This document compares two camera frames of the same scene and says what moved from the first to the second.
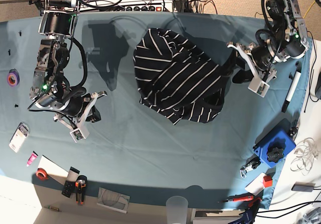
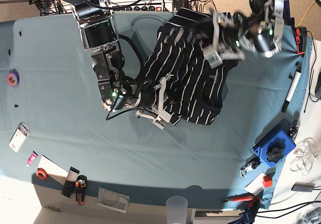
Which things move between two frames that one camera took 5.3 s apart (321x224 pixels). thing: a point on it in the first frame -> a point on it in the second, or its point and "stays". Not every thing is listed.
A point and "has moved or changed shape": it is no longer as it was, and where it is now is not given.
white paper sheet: (53, 171) stays
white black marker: (298, 66) stays
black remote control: (71, 180) stays
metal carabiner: (252, 162) stays
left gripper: (71, 108) -> (162, 116)
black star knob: (274, 154) stays
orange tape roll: (42, 174) stays
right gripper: (263, 60) -> (229, 47)
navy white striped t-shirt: (176, 80) has moved or changed shape
